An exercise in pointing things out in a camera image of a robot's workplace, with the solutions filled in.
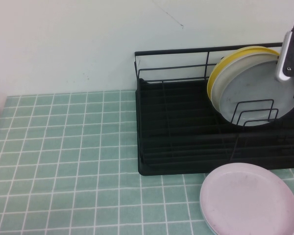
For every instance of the black plastic drip tray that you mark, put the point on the black plastic drip tray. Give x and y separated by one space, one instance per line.
186 169

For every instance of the grey round plate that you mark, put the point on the grey round plate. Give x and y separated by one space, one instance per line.
254 85

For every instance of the pink round plate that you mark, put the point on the pink round plate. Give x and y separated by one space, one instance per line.
247 200

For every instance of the white round plate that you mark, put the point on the white round plate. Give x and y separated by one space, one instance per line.
224 73

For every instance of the yellow round plate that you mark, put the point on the yellow round plate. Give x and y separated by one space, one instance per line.
216 70

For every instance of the green tile pattern tablecloth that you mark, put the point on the green tile pattern tablecloth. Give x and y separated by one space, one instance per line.
63 159

